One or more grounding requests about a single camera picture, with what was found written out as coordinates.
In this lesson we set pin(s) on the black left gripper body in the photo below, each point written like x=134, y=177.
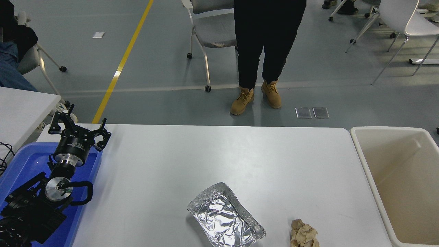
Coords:
x=73, y=145

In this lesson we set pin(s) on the foil tray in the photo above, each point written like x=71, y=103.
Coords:
x=223, y=216

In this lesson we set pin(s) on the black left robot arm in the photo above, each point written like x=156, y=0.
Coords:
x=31, y=212

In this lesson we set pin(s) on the blue plastic tray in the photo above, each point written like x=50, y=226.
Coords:
x=31, y=161

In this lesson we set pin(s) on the white side table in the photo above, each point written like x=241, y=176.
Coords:
x=24, y=109

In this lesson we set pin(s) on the white-framed wheeled chair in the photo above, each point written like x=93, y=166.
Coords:
x=29, y=58

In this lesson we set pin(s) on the person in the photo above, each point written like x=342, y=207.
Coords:
x=267, y=37
x=346, y=8
x=8, y=72

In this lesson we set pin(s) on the grey padded wheeled chair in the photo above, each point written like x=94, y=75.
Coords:
x=214, y=34

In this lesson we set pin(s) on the metal floor plate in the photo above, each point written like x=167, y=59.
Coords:
x=303, y=113
x=321, y=113

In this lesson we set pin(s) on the crumpled tan paper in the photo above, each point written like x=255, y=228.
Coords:
x=303, y=235

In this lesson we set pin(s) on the white-legged wheeled chair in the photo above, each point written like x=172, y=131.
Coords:
x=370, y=2

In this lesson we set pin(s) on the large pale plastic bin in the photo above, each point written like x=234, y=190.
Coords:
x=404, y=178

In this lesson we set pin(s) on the white plastic shell chair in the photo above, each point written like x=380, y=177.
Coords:
x=398, y=13

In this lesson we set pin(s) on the white flat stand base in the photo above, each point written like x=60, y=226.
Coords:
x=423, y=61

